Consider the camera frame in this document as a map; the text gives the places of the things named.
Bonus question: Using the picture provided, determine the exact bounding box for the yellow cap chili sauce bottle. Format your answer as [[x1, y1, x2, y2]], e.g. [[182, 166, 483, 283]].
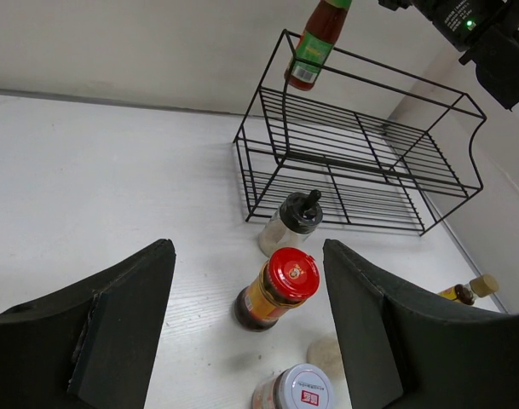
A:
[[285, 0, 352, 91]]

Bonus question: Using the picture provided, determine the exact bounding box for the white lid jar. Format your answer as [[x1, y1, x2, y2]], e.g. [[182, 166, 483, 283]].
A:
[[251, 364, 335, 409]]

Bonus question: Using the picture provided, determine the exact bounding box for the black cap spice shaker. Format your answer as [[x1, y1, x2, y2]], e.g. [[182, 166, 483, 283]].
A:
[[258, 189, 324, 257]]

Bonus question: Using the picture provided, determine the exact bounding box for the black wire rack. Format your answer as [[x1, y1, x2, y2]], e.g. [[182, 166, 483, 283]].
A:
[[234, 30, 487, 235]]

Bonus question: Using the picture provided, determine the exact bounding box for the red lid chili jar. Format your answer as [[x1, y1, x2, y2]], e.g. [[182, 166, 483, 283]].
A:
[[234, 247, 320, 332]]

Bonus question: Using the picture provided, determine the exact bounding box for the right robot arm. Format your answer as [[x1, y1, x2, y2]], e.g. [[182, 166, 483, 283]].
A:
[[378, 0, 519, 110]]

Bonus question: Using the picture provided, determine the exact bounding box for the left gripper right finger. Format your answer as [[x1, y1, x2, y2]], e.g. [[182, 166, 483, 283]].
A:
[[323, 239, 519, 408]]

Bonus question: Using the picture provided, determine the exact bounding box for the small yellow oil bottle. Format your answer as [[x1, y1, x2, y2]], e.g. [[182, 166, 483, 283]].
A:
[[438, 274, 499, 306]]

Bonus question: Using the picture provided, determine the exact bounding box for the yellow lid spice shaker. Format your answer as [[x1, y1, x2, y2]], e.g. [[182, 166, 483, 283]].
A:
[[306, 335, 344, 382]]

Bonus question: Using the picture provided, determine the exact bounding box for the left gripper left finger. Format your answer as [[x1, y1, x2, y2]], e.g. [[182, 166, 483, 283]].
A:
[[0, 239, 176, 408]]

